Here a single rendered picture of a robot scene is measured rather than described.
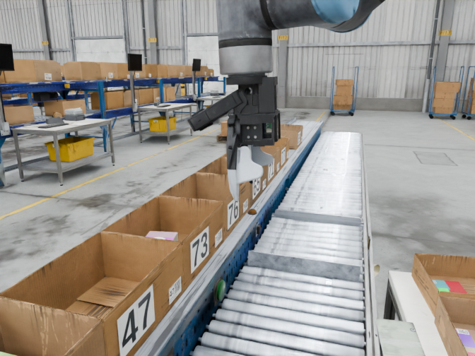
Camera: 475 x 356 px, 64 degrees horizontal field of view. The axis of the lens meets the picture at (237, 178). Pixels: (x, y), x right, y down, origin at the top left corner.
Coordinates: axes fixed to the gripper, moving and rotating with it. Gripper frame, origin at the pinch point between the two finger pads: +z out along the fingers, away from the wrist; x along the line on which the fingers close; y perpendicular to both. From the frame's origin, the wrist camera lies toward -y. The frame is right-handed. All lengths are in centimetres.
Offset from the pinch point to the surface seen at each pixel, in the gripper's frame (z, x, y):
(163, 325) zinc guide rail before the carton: 44, 14, -28
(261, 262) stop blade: 57, 80, -15
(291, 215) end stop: 58, 139, -9
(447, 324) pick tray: 54, 45, 49
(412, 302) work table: 62, 67, 43
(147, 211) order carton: 30, 63, -56
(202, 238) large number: 33, 48, -28
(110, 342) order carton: 34.6, -4.5, -30.1
